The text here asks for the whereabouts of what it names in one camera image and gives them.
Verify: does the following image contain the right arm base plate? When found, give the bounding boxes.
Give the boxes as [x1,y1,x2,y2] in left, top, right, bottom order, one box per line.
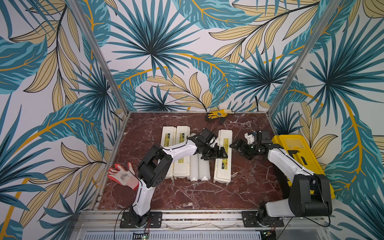
[241,211,284,228]

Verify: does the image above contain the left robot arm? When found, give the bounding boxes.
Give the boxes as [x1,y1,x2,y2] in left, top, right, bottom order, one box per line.
[133,140,228,217]

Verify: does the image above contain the plastic wrap roll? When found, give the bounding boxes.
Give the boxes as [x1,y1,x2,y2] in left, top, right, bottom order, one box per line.
[198,158,211,181]
[190,154,199,182]

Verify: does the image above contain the yellow black toolbox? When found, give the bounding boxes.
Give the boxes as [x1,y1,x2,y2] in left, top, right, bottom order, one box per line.
[267,135,325,199]

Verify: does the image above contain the middle plastic wrap roll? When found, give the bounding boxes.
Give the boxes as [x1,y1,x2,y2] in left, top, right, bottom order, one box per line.
[198,158,211,181]

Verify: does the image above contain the yellow black work glove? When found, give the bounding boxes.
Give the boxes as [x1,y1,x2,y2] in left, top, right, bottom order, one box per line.
[205,109,235,125]

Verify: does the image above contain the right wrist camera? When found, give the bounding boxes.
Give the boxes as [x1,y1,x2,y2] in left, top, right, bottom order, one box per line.
[244,132,258,145]

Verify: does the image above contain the white wrap dispenser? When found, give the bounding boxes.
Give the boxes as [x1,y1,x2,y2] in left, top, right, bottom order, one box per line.
[214,130,233,185]
[161,127,177,181]
[173,126,190,179]

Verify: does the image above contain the aluminium front rail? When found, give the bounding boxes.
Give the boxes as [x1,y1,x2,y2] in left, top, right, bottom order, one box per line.
[74,209,326,230]

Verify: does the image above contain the left plastic wrap roll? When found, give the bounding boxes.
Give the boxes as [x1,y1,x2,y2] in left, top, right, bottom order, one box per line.
[190,154,199,182]

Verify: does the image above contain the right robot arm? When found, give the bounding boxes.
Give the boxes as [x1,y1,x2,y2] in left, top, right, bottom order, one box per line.
[230,140,333,218]

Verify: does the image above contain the red white work glove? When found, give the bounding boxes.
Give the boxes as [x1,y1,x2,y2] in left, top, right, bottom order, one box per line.
[108,162,139,190]

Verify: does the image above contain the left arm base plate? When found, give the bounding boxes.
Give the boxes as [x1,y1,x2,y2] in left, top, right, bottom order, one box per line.
[120,211,163,229]

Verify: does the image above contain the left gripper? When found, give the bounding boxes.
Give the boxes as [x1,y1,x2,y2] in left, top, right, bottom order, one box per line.
[202,143,228,161]

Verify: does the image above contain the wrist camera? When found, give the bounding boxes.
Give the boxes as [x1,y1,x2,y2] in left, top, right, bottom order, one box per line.
[198,128,217,145]
[244,132,258,145]

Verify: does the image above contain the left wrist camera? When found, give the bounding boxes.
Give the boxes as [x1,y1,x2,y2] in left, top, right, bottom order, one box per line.
[198,128,217,145]

